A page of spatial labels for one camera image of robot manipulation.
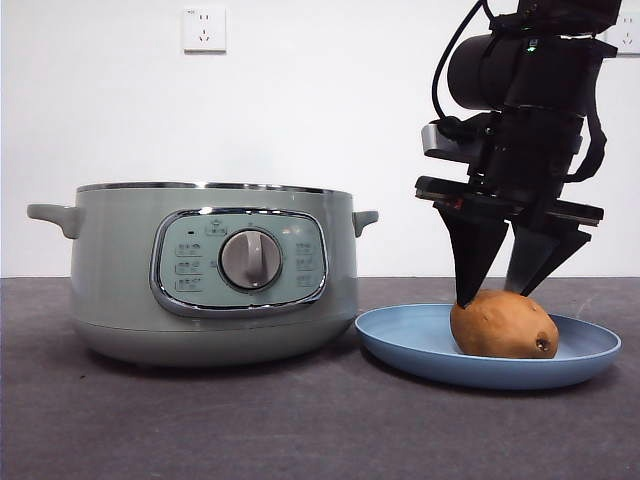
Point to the brown potato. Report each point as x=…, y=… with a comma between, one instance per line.
x=500, y=325

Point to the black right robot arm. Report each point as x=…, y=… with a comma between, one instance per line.
x=540, y=65

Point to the pale green electric steamer pot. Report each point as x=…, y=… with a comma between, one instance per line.
x=115, y=260

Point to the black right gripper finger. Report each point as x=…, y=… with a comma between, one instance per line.
x=475, y=250
x=540, y=255

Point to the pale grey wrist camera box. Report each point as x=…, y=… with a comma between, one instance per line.
x=450, y=145

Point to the white wall socket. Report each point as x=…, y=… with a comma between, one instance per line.
x=629, y=42
x=204, y=30

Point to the blue round plate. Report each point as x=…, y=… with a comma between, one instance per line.
x=410, y=340

